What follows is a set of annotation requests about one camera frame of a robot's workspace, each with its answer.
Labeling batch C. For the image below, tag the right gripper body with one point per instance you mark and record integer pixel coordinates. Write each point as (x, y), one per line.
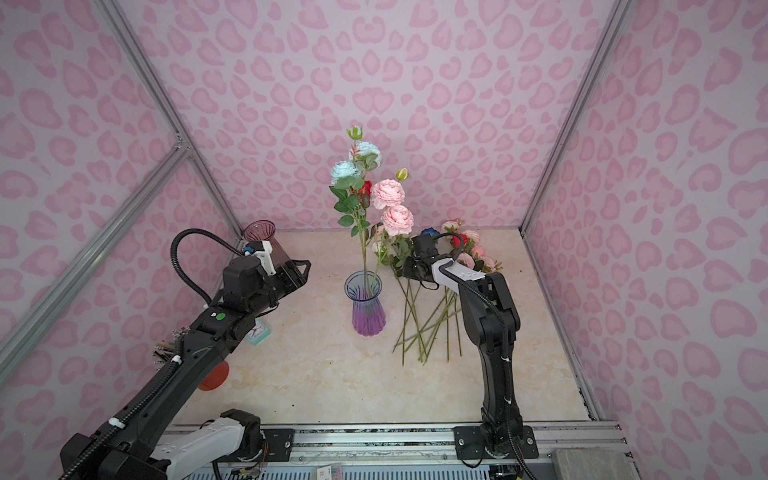
(413, 269)

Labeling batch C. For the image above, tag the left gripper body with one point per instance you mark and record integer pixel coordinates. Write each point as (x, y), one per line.
(283, 281)

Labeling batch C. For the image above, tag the pink peony stem with bud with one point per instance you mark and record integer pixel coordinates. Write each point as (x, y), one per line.
(389, 237)

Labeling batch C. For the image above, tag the purple gradient glass vase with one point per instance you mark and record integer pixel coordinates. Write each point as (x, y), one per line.
(363, 288)

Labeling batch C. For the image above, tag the red rose stem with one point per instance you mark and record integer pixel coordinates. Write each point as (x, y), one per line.
(459, 241)
(366, 189)

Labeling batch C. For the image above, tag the light blue rose stem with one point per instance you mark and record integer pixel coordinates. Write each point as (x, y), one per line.
(347, 178)

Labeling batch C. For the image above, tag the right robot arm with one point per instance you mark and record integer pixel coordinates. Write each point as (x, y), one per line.
(491, 322)

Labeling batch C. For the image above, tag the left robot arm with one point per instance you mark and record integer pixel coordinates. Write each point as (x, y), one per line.
(122, 447)

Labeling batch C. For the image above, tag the dark red glass vase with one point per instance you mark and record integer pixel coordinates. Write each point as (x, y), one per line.
(265, 230)

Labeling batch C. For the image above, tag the pink peony stem pile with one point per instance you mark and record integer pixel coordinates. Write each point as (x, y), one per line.
(420, 334)

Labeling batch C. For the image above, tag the red pen holder cup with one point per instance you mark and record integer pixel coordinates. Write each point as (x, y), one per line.
(216, 378)

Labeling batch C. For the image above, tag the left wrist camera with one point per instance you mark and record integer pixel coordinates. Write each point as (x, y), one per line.
(263, 251)

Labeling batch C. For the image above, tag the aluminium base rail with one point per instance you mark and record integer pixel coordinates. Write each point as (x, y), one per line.
(550, 450)

